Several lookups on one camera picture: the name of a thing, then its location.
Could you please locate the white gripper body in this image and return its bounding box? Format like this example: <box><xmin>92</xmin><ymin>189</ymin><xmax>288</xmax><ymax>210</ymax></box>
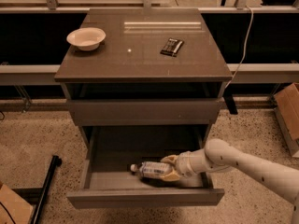
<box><xmin>175</xmin><ymin>151</ymin><xmax>196</xmax><ymax>177</ymax></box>

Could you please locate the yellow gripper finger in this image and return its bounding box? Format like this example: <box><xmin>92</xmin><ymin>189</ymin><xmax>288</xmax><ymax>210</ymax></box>
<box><xmin>161</xmin><ymin>155</ymin><xmax>178</xmax><ymax>166</ymax></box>
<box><xmin>160</xmin><ymin>170</ymin><xmax>181</xmax><ymax>182</ymax></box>

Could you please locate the clear plastic water bottle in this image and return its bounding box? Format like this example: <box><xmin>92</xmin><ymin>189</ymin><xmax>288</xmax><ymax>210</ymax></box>
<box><xmin>130</xmin><ymin>161</ymin><xmax>172</xmax><ymax>179</ymax></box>

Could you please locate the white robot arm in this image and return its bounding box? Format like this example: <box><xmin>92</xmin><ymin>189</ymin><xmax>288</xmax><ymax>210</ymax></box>
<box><xmin>161</xmin><ymin>139</ymin><xmax>299</xmax><ymax>224</ymax></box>

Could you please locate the closed top drawer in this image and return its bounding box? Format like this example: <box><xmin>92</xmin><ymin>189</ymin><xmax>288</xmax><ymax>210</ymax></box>
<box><xmin>67</xmin><ymin>99</ymin><xmax>221</xmax><ymax>126</ymax></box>

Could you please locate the open middle drawer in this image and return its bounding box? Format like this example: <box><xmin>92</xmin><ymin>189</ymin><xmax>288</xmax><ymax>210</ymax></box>
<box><xmin>67</xmin><ymin>125</ymin><xmax>224</xmax><ymax>209</ymax></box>

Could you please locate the grey drawer cabinet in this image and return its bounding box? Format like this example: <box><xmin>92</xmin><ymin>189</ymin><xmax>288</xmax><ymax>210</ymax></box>
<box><xmin>53</xmin><ymin>7</ymin><xmax>234</xmax><ymax>210</ymax></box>

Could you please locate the cardboard box right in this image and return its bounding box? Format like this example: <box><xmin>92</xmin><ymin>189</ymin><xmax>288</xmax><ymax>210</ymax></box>
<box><xmin>275</xmin><ymin>83</ymin><xmax>299</xmax><ymax>158</ymax></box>

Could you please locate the cardboard box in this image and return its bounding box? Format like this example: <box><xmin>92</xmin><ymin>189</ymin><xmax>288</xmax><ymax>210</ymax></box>
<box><xmin>275</xmin><ymin>83</ymin><xmax>299</xmax><ymax>158</ymax></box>
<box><xmin>0</xmin><ymin>184</ymin><xmax>33</xmax><ymax>224</ymax></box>

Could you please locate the black snack packet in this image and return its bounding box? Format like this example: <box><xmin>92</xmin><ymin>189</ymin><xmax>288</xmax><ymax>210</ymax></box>
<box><xmin>160</xmin><ymin>38</ymin><xmax>184</xmax><ymax>57</ymax></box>

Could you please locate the white bowl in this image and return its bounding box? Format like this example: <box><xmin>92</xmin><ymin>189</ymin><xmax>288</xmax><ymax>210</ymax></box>
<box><xmin>66</xmin><ymin>27</ymin><xmax>106</xmax><ymax>51</ymax></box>

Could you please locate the cardboard box left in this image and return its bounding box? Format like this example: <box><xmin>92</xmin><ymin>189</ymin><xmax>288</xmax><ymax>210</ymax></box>
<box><xmin>0</xmin><ymin>184</ymin><xmax>33</xmax><ymax>224</ymax></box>

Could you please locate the grey horizontal rail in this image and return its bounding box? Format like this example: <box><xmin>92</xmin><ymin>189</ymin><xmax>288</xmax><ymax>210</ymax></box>
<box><xmin>0</xmin><ymin>63</ymin><xmax>299</xmax><ymax>86</ymax></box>

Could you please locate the black metal frame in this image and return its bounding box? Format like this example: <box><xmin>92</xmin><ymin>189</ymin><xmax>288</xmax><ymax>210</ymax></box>
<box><xmin>14</xmin><ymin>155</ymin><xmax>62</xmax><ymax>224</ymax></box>

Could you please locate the white cable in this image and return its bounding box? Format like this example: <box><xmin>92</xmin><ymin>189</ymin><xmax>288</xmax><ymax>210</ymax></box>
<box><xmin>223</xmin><ymin>5</ymin><xmax>255</xmax><ymax>90</ymax></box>

